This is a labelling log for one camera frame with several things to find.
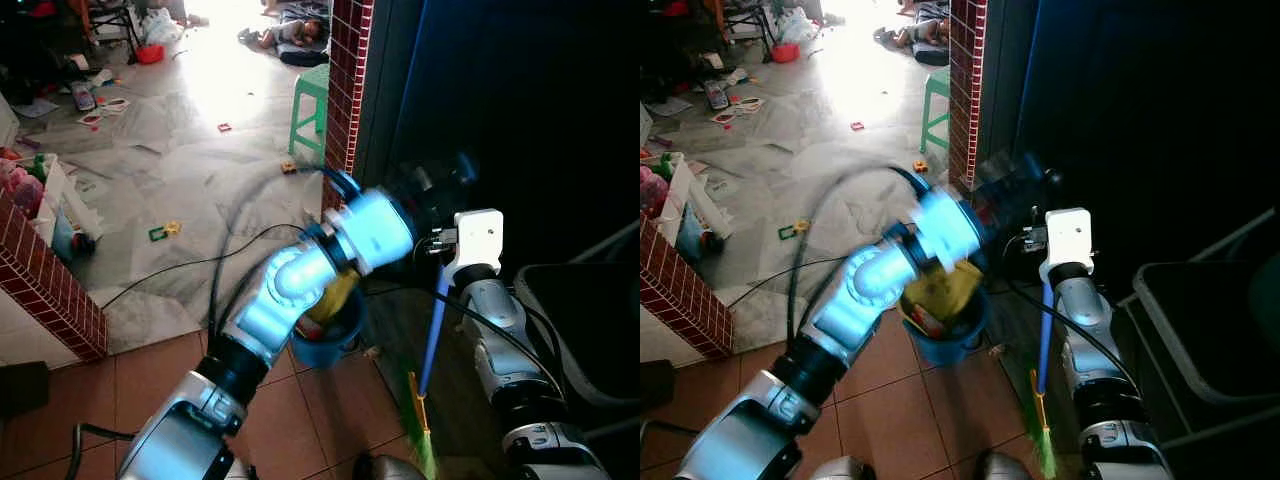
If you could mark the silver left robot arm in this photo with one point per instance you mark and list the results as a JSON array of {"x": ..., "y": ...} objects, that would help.
[
  {"x": 290, "y": 285},
  {"x": 870, "y": 285}
]

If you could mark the black plastic bin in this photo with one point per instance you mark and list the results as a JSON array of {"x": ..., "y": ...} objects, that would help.
[
  {"x": 580, "y": 330},
  {"x": 1210, "y": 340}
]

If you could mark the blue plastic bucket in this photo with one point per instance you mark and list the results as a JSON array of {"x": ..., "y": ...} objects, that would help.
[
  {"x": 945, "y": 345},
  {"x": 330, "y": 345}
]

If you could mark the white toy basket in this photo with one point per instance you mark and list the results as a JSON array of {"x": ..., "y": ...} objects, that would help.
[
  {"x": 50, "y": 205},
  {"x": 690, "y": 205}
]

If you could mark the green plastic stool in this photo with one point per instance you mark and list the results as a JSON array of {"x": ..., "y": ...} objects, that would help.
[
  {"x": 936, "y": 100},
  {"x": 312, "y": 100}
]

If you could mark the blue paper sheet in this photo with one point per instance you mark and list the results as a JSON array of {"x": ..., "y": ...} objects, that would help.
[
  {"x": 36, "y": 108},
  {"x": 668, "y": 107}
]

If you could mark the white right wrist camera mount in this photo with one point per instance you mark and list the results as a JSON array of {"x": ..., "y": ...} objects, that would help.
[
  {"x": 478, "y": 235},
  {"x": 1068, "y": 235}
]

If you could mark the grey shoe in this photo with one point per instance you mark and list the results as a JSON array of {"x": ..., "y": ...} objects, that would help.
[
  {"x": 716, "y": 95},
  {"x": 82, "y": 96}
]

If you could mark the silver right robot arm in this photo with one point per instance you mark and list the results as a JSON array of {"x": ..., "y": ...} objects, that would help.
[
  {"x": 1095, "y": 340},
  {"x": 510, "y": 340}
]

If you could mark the red plastic bowl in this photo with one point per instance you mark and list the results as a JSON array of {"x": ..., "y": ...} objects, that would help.
[
  {"x": 785, "y": 53},
  {"x": 150, "y": 54}
]

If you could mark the lying child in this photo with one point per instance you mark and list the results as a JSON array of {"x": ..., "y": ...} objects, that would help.
[
  {"x": 925, "y": 32},
  {"x": 295, "y": 33}
]

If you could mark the black box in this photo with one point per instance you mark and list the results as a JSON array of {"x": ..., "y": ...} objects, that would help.
[
  {"x": 22, "y": 390},
  {"x": 655, "y": 385}
]

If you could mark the grey robot leg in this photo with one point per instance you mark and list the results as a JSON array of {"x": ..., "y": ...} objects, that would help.
[
  {"x": 840, "y": 468},
  {"x": 378, "y": 468},
  {"x": 1002, "y": 466}
]

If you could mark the yellow cloth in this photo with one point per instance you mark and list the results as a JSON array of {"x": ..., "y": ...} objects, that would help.
[
  {"x": 950, "y": 290},
  {"x": 338, "y": 298}
]

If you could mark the white plastic bag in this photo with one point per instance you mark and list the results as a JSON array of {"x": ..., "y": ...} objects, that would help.
[
  {"x": 797, "y": 27},
  {"x": 163, "y": 27}
]

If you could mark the dark metal chair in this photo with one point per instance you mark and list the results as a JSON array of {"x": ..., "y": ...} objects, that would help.
[
  {"x": 745, "y": 20},
  {"x": 115, "y": 20}
]

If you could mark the green square toy tile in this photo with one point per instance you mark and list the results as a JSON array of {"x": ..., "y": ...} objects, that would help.
[
  {"x": 157, "y": 234},
  {"x": 787, "y": 233}
]

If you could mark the dark blue door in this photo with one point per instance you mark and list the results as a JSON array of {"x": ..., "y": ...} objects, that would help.
[
  {"x": 520, "y": 100},
  {"x": 1150, "y": 100}
]

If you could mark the dark floor mattress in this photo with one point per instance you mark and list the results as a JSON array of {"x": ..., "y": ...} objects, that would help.
[
  {"x": 305, "y": 55},
  {"x": 932, "y": 55}
]

